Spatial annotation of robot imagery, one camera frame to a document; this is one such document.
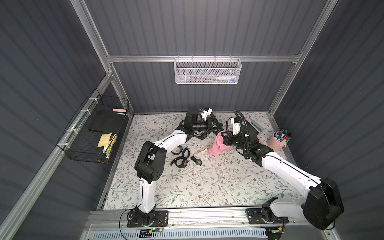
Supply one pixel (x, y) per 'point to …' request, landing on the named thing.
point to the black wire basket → (92, 133)
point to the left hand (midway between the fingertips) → (223, 126)
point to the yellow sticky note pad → (104, 140)
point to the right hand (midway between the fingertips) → (224, 132)
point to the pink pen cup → (275, 144)
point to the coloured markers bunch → (283, 136)
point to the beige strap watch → (203, 150)
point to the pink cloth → (218, 146)
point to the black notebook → (107, 121)
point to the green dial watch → (197, 161)
